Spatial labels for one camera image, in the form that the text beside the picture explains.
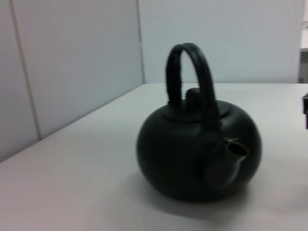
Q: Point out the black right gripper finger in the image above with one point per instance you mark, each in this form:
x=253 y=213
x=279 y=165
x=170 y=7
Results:
x=305 y=111

